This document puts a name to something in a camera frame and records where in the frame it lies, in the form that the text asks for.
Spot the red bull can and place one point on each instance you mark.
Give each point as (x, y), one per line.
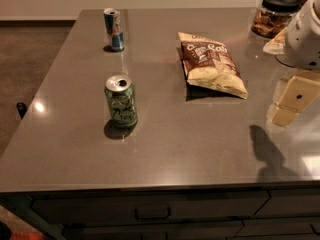
(112, 18)

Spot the green soda can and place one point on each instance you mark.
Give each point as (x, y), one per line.
(120, 95)

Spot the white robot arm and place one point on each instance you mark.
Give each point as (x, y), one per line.
(305, 22)

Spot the brown chips bag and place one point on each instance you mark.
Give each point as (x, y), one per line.
(208, 64)

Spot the glass jar with black lid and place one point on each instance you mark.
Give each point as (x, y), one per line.
(272, 16)

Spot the black knob at table side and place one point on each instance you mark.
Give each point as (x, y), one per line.
(21, 108)

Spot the black drawer handle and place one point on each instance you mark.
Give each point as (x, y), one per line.
(152, 214)

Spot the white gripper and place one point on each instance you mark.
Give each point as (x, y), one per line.
(304, 39)

